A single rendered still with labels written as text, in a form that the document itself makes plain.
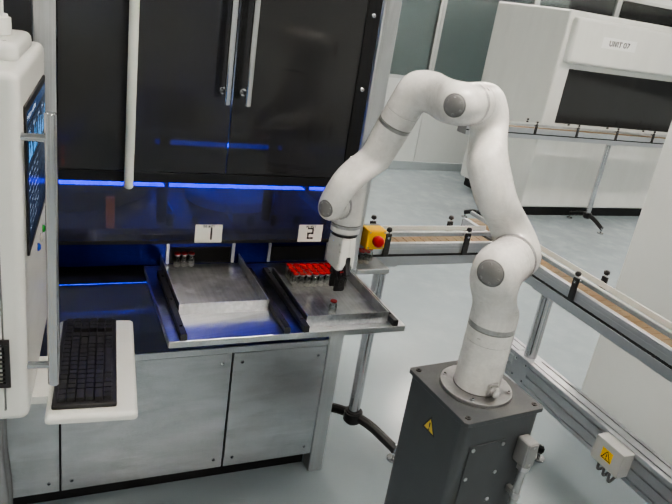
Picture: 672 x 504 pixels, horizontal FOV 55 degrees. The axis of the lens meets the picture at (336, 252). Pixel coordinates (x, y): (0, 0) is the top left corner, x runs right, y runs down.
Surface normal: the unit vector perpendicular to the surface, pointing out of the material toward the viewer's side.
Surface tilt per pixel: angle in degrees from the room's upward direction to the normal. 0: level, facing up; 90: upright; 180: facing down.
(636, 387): 90
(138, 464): 90
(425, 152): 90
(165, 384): 90
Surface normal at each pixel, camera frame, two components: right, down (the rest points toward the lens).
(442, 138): 0.38, 0.39
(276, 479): 0.14, -0.92
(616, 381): -0.91, 0.01
